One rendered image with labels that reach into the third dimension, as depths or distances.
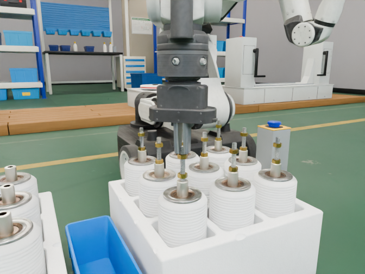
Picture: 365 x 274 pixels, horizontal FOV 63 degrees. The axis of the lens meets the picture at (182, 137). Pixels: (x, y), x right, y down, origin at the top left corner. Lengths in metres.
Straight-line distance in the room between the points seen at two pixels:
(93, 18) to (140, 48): 1.21
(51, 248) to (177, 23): 0.44
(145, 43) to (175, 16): 6.71
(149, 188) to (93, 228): 0.23
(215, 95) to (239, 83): 2.31
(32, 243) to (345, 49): 6.27
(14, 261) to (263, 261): 0.45
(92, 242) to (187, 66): 0.53
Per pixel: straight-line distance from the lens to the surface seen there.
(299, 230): 0.71
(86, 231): 0.81
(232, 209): 0.61
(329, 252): 0.95
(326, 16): 1.10
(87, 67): 9.05
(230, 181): 0.63
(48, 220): 0.70
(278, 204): 0.69
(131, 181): 0.77
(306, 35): 1.09
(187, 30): 0.46
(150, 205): 0.66
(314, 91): 4.16
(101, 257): 0.86
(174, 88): 0.51
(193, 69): 0.49
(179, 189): 0.57
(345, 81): 6.44
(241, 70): 3.37
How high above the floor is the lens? 0.49
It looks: 13 degrees down
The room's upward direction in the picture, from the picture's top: straight up
